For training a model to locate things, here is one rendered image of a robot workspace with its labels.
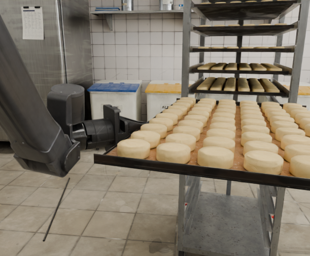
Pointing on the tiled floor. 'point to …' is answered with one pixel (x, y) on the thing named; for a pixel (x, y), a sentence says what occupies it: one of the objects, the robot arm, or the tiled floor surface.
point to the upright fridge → (50, 50)
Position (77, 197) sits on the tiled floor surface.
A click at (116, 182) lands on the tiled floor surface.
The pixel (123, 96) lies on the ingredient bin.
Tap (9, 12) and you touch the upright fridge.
